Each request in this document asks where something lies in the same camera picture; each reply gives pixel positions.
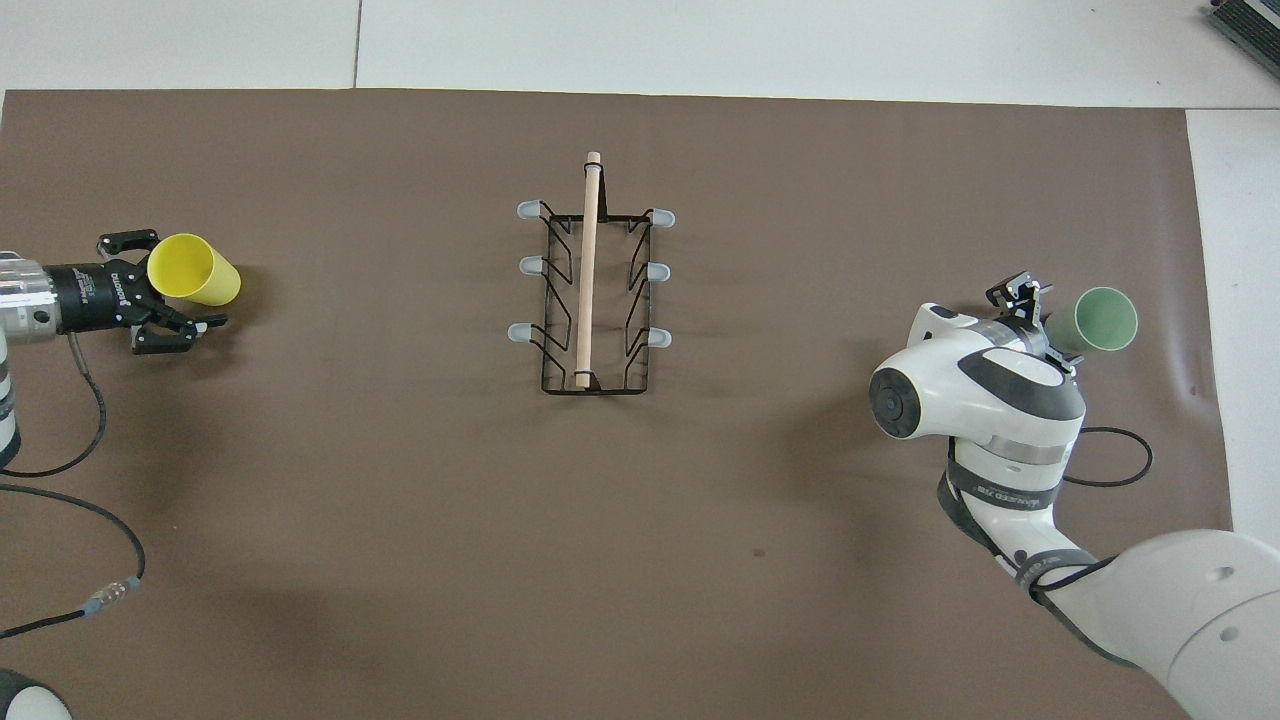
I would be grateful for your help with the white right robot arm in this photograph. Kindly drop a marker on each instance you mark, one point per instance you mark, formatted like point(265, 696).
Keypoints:
point(1000, 400)

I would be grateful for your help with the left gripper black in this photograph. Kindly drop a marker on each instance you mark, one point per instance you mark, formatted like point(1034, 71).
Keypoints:
point(90, 295)

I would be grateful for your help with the yellow plastic cup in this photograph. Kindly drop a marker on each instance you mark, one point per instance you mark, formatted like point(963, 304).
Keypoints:
point(190, 270)

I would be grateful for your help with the pale green plastic cup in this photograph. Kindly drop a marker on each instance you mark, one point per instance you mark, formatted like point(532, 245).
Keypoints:
point(1105, 318)

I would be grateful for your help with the brown table mat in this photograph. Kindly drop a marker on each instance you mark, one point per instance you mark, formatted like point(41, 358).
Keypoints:
point(600, 550)

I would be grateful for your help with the grey ribbed device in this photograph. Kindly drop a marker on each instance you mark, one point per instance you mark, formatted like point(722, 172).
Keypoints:
point(1250, 25)

